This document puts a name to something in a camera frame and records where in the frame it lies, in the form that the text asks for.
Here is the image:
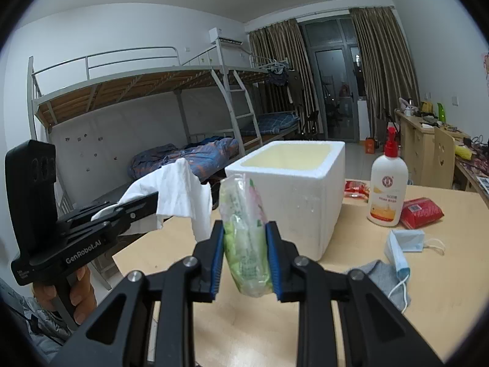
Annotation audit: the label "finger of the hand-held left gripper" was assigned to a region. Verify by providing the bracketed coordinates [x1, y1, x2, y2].
[90, 191, 159, 238]
[69, 198, 144, 220]

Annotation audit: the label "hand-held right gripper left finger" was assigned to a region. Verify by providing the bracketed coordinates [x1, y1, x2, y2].
[50, 220, 226, 367]

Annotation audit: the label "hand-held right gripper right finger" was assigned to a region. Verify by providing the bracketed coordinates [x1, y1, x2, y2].
[265, 221, 446, 367]

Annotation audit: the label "white paper tissue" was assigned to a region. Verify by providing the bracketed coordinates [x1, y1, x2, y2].
[118, 158, 213, 242]

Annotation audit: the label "white foam box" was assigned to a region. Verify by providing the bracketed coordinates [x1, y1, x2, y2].
[225, 140, 346, 264]

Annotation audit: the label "grey sock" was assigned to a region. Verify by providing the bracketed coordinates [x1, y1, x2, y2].
[346, 260, 411, 312]

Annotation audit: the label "light blue face mask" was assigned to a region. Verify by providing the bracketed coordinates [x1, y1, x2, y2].
[396, 230, 446, 255]
[384, 232, 412, 308]

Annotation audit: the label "person's left hand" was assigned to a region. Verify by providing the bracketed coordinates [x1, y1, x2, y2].
[32, 265, 98, 327]

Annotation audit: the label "blue orange blanket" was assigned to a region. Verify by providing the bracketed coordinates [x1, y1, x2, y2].
[129, 138, 239, 184]

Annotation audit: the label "red snack packet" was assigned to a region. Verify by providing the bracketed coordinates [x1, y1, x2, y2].
[344, 180, 371, 201]

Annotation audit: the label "white metal bunk bed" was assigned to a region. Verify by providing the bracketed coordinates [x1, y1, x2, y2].
[225, 54, 302, 142]
[27, 46, 264, 215]

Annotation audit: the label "white lotion pump bottle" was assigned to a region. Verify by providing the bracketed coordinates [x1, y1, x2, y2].
[367, 121, 409, 228]

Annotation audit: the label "blue plaid bedding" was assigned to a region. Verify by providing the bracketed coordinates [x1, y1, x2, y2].
[254, 111, 300, 135]

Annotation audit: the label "black folding chair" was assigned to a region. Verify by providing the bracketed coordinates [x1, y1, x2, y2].
[302, 109, 322, 140]

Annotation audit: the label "red plastic packet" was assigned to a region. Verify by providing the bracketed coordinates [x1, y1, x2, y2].
[400, 197, 444, 230]

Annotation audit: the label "white bunk bed ladder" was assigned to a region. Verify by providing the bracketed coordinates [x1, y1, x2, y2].
[219, 38, 264, 150]

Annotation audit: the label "white appliance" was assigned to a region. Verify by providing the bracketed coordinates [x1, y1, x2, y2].
[357, 97, 369, 142]

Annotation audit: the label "dark hanging clothes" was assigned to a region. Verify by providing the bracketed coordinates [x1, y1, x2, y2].
[267, 69, 302, 104]

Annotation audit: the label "light wooden desk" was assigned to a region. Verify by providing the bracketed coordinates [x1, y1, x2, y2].
[393, 109, 474, 190]

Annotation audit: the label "glass balcony door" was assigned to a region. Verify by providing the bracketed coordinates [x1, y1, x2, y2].
[300, 15, 369, 142]

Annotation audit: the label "white air conditioner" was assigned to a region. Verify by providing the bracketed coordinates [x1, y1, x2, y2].
[208, 28, 245, 46]

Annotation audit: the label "light wooden chair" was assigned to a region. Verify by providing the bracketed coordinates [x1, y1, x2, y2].
[433, 126, 457, 190]

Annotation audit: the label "brown curtain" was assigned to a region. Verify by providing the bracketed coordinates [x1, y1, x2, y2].
[248, 18, 318, 138]
[349, 6, 421, 142]

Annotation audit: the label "desk with patterned mat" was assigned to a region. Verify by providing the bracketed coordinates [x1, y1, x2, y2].
[454, 153, 489, 203]

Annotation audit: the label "cartoon wall poster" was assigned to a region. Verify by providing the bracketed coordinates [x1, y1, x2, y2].
[479, 51, 489, 96]

